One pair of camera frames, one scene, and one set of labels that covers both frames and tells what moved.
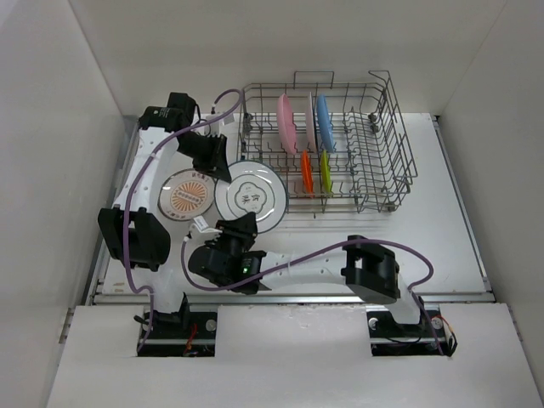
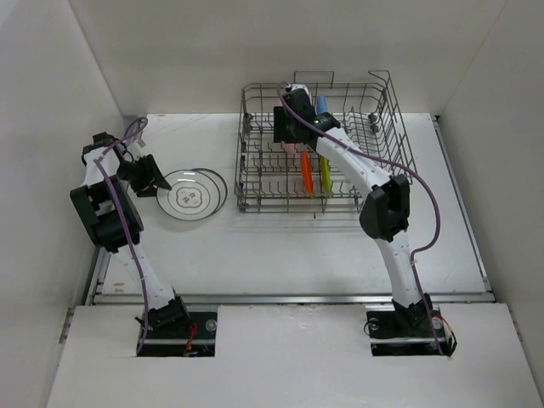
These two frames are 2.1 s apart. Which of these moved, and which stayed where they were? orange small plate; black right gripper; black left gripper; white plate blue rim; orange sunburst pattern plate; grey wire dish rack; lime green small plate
Moved: black right gripper; black left gripper; orange sunburst pattern plate; white plate blue rim
Stayed: grey wire dish rack; lime green small plate; orange small plate
